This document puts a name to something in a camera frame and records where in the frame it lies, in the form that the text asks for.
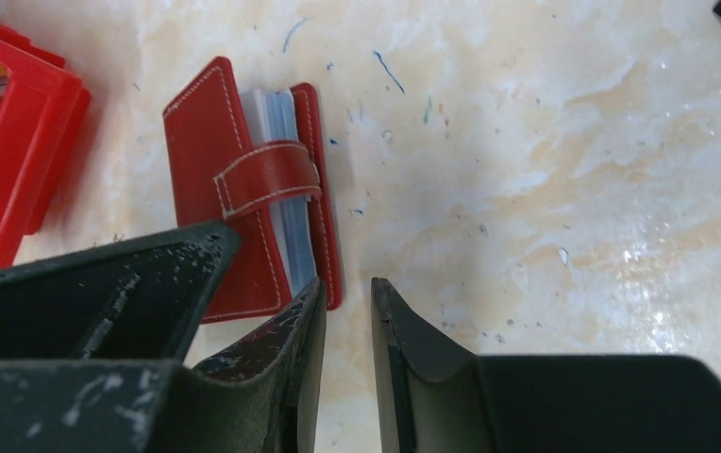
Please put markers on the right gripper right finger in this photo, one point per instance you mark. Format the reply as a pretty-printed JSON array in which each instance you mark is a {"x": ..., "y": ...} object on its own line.
[{"x": 426, "y": 385}]

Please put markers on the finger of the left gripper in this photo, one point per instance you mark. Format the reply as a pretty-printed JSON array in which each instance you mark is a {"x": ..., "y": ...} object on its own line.
[{"x": 141, "y": 298}]

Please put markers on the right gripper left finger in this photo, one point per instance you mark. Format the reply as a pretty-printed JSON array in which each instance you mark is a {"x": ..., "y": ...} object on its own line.
[{"x": 261, "y": 394}]

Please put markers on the red leather card holder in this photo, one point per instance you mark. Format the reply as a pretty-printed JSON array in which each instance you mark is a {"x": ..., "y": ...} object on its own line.
[{"x": 219, "y": 172}]

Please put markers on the red plastic bin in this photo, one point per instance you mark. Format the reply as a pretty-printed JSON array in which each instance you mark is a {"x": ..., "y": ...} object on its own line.
[{"x": 41, "y": 113}]

